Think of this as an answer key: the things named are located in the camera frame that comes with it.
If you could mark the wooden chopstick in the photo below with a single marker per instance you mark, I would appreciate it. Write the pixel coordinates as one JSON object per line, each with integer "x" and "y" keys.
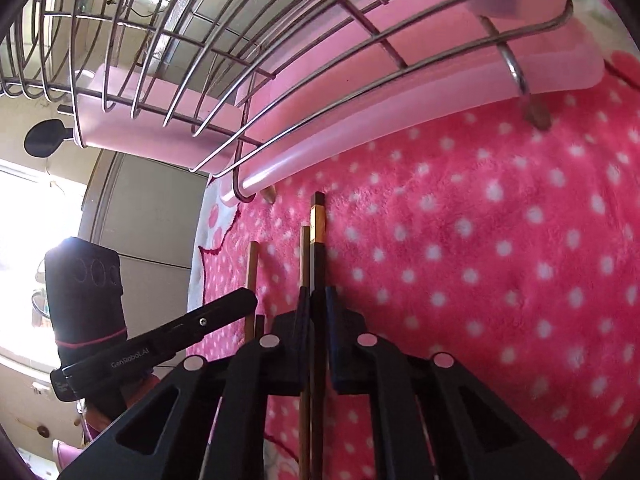
{"x": 252, "y": 270}
{"x": 304, "y": 260}

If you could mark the pink polka dot blanket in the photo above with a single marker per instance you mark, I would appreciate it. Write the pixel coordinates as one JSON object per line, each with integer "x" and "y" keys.
{"x": 475, "y": 260}

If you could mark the black chopstick with gold band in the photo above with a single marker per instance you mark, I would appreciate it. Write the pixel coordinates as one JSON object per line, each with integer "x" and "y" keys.
{"x": 317, "y": 260}

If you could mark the window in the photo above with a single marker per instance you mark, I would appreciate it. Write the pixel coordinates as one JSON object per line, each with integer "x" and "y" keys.
{"x": 30, "y": 220}

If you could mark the pink plastic item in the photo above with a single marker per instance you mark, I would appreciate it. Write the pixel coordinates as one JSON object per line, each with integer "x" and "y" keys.
{"x": 67, "y": 452}

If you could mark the grey kitchen cabinet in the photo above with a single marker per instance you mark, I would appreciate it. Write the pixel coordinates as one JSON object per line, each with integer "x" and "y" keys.
{"x": 150, "y": 210}

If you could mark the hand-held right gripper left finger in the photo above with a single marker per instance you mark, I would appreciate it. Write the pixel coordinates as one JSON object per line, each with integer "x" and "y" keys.
{"x": 295, "y": 340}

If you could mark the person's left hand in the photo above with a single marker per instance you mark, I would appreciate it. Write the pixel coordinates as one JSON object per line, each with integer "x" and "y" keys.
{"x": 137, "y": 385}

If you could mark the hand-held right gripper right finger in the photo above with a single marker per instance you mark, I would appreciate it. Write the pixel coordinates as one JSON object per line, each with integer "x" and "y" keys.
{"x": 340, "y": 350}

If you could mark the pink plastic drip tray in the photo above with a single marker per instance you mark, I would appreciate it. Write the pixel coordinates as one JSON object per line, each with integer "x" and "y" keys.
{"x": 425, "y": 110}

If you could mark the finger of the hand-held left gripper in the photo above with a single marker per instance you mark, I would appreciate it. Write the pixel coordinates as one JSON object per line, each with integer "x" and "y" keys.
{"x": 215, "y": 312}

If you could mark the black spoon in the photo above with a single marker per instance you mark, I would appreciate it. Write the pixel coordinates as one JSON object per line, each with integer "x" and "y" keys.
{"x": 45, "y": 139}

